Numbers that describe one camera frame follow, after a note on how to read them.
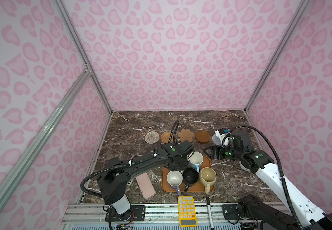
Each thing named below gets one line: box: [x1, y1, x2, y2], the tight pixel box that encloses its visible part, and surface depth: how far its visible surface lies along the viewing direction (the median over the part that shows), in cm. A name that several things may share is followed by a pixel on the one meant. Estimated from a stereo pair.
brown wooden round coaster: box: [195, 129, 211, 143], surface depth 106 cm
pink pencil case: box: [135, 172, 156, 200], surface depth 82 cm
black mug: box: [182, 167, 200, 193], surface depth 79 cm
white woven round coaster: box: [144, 131, 160, 145], surface depth 105 cm
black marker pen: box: [206, 196, 214, 230], surface depth 74 cm
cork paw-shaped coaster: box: [177, 128, 195, 143], surface depth 106 cm
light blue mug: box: [188, 151, 204, 174], surface depth 85 cm
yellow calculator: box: [177, 195, 198, 228], surface depth 75 cm
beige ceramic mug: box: [198, 166, 217, 195], surface depth 79 cm
